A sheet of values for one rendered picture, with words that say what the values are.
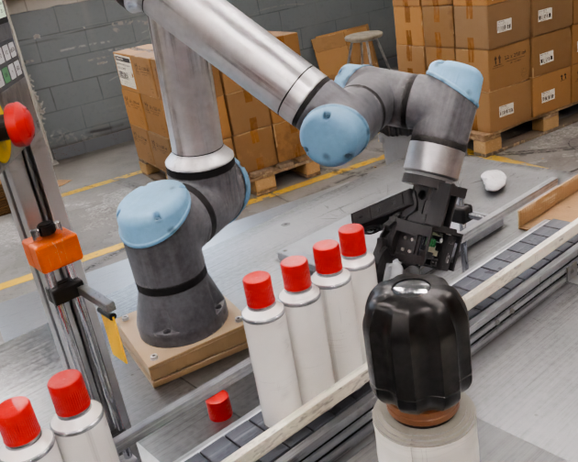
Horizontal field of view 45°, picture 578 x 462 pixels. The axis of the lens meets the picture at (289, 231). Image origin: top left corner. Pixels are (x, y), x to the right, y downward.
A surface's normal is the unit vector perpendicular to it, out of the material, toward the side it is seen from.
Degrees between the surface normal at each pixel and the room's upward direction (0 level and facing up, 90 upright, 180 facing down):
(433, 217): 60
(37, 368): 0
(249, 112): 90
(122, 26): 90
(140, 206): 10
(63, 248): 90
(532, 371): 0
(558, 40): 88
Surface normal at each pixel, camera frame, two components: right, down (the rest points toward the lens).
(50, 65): 0.48, 0.27
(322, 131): -0.44, 0.46
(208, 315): 0.66, -0.10
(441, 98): -0.37, -0.04
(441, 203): -0.72, -0.14
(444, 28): -0.82, 0.34
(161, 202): -0.22, -0.82
